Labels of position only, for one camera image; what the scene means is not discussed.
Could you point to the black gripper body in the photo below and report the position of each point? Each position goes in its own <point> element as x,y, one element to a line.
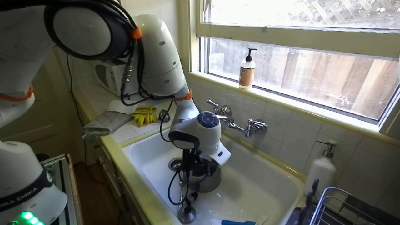
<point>207,161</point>

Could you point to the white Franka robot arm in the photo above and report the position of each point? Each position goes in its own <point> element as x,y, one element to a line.
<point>157,54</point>

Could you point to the stainless steel teapot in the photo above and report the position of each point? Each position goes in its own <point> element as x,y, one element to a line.
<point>212,185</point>

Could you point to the metal utensil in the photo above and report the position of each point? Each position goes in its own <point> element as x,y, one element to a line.
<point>181,194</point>

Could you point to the metal sink drain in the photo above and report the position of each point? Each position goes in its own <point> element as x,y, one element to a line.
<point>174,164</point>

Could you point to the metal goblet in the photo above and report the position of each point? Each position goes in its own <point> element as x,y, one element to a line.
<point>186,214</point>

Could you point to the white porcelain sink basin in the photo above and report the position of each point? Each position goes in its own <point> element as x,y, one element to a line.
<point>266,187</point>

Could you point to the blue plastic object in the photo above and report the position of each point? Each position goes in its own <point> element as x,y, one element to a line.
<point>237,222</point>

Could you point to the small metal sink strainer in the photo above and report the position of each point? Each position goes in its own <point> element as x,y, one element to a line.
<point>165,116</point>

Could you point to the yellow rubber glove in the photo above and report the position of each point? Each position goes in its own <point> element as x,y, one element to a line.
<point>145,115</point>

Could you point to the cream base cabinet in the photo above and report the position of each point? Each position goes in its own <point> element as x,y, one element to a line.
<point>112,187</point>

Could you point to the brown pump soap bottle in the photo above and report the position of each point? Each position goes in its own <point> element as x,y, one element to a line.
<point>246,72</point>

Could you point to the dark dish brush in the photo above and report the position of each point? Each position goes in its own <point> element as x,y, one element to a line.
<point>312,194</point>

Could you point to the white pump dispenser bottle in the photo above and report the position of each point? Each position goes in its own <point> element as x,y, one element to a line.
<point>320,175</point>

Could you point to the grey folded towel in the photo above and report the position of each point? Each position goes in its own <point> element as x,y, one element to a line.
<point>106,122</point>

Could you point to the white countertop appliance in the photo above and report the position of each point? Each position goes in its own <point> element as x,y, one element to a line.
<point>106,76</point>

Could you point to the white panelled door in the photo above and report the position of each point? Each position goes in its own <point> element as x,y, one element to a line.
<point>45,125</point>

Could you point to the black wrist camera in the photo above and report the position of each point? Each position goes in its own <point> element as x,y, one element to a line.
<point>189,162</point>

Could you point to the chrome wall faucet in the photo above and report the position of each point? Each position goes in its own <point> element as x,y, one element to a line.
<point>255,125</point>

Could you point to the cream window frame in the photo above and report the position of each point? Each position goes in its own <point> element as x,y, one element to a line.
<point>291,37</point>

